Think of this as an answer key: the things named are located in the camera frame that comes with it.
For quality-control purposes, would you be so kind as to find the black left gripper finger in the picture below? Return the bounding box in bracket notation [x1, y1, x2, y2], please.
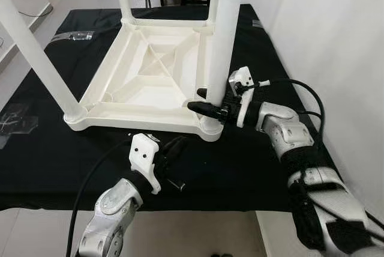
[157, 137, 184, 163]
[168, 138, 189, 168]

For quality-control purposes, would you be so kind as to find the white plastic table top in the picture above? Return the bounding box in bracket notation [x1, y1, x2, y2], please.
[63, 17, 226, 142]

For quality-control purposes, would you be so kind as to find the clear tape cross patch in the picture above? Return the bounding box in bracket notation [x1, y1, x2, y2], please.
[0, 104, 38, 147]

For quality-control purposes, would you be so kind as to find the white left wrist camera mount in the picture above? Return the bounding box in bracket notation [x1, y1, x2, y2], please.
[129, 134, 163, 195]

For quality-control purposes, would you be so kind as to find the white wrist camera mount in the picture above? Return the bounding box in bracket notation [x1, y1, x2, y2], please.
[129, 134, 163, 195]
[228, 67, 259, 129]

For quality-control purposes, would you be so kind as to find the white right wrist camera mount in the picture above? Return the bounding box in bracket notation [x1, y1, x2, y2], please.
[228, 67, 259, 129]

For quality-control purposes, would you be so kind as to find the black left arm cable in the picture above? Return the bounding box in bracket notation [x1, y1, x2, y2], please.
[66, 140, 134, 257]

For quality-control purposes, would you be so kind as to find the black wall cable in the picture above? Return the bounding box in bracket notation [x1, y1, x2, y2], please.
[18, 6, 53, 17]

